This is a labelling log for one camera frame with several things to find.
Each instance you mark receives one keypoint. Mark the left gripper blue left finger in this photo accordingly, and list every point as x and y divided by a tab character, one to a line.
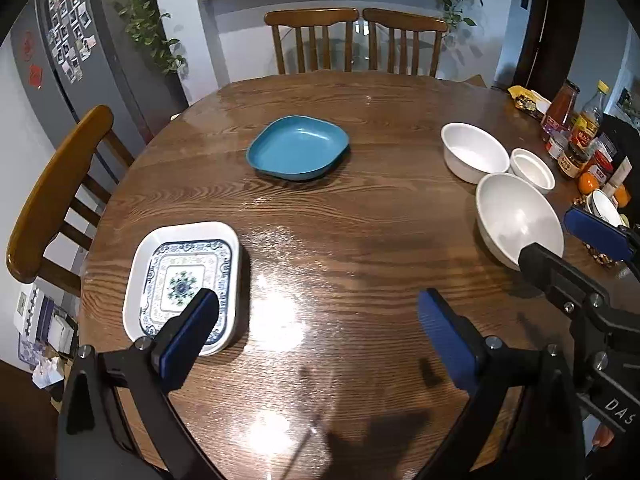
179	342

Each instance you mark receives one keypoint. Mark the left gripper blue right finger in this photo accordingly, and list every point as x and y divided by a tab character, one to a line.
468	360

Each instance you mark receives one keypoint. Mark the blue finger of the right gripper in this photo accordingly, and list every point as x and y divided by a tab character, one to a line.
620	244
545	267

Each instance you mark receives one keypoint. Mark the large white bowl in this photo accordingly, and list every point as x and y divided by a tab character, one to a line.
511	214

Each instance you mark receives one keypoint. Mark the small white ramekin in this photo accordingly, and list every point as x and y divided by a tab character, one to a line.
529	167

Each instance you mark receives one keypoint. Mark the medium white bowl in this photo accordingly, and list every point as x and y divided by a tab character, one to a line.
470	152

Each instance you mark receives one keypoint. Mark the blue dish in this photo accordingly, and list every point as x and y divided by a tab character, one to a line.
297	148

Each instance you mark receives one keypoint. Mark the small patterned square plate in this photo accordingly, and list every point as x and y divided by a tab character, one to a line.
176	272

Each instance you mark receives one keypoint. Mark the person's hand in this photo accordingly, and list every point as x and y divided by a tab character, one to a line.
603	436

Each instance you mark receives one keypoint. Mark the white bowl with black rim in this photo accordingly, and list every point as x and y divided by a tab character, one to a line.
601	206

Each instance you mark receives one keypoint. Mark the orange fruit right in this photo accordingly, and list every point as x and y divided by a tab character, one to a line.
622	196

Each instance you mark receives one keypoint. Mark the orange fruit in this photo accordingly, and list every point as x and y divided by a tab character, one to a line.
587	183
622	196

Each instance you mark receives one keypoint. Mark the wooden bead trivet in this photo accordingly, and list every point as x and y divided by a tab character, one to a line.
604	260

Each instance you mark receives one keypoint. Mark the beige tube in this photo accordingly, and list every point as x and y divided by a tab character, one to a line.
617	178

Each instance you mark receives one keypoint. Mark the orange fruit front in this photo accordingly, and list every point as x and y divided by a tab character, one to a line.
587	183

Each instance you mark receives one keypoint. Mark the red lid chili jar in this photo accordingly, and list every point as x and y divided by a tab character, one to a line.
600	167

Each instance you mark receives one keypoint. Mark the brown sauce jar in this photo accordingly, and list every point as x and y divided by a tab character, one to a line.
572	161

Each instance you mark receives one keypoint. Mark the small white label jar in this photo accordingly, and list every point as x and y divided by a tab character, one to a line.
556	145

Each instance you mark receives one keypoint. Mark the black bag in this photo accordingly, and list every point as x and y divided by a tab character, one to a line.
626	141

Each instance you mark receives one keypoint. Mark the vinegar bottle yellow cap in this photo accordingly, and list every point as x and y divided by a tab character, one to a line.
588	120

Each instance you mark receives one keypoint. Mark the red sauce bottle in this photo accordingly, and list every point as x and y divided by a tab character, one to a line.
558	114

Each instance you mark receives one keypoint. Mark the yellow snack packet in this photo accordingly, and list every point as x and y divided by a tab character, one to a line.
528	101

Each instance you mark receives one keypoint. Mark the dark door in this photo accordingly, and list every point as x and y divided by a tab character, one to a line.
549	45

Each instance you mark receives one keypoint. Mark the wooden chair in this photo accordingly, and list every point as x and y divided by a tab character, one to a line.
311	29
43	217
403	40

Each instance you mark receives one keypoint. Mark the hanging green plant right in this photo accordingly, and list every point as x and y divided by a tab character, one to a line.
456	13

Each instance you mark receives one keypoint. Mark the hanging green plant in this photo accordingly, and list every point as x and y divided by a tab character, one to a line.
456	13
143	21

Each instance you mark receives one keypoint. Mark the back wooden chair right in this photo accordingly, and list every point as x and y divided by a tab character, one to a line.
403	40

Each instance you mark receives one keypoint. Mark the grey refrigerator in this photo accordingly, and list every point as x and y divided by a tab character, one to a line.
73	55

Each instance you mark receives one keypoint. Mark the back wooden chair left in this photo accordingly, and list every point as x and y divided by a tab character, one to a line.
311	29

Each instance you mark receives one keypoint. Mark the hanging green plant left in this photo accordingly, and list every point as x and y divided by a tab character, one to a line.
143	21

